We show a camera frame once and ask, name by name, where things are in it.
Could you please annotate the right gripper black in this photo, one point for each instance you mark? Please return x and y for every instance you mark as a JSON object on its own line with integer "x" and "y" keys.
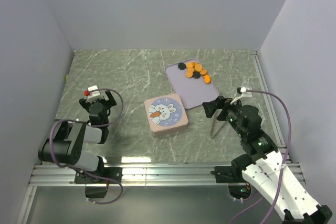
{"x": 220, "y": 102}

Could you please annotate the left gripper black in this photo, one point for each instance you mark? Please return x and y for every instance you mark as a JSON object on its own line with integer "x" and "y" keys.
{"x": 108, "y": 103}

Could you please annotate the metal tongs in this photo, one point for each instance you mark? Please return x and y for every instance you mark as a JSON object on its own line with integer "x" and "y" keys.
{"x": 213, "y": 132}

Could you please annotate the silver tin lid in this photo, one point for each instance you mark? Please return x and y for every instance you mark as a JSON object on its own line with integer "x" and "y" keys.
{"x": 167, "y": 110}

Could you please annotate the square cookie tin with liners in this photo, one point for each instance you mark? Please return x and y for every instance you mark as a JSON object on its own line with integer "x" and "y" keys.
{"x": 158, "y": 130}

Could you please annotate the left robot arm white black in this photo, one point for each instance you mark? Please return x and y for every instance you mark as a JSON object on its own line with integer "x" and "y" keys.
{"x": 63, "y": 144}

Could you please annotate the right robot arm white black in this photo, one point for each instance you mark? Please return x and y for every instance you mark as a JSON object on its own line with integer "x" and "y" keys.
{"x": 263, "y": 166}

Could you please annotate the lavender cookie tray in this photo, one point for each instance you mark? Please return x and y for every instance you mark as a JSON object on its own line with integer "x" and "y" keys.
{"x": 192, "y": 91}

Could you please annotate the black round cookie middle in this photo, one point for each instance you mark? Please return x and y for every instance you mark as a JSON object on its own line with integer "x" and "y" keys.
{"x": 196, "y": 75}

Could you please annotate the black round cookie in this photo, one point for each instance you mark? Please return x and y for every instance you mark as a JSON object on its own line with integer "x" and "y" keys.
{"x": 196, "y": 75}
{"x": 181, "y": 66}

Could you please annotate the orange round cookie top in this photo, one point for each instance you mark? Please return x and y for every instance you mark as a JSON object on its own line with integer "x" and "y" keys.
{"x": 189, "y": 65}

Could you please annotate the black round cookie top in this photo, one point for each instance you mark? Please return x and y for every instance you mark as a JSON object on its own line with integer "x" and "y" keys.
{"x": 181, "y": 66}

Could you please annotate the aluminium side rail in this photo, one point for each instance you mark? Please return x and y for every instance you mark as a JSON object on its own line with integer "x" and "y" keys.
{"x": 268, "y": 96}

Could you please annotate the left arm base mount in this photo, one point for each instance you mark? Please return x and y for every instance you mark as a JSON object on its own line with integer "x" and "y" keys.
{"x": 97, "y": 184}

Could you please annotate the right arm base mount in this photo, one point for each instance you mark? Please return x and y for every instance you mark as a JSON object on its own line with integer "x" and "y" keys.
{"x": 238, "y": 188}

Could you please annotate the aluminium front rail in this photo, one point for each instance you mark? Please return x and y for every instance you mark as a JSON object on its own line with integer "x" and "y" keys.
{"x": 133, "y": 174}

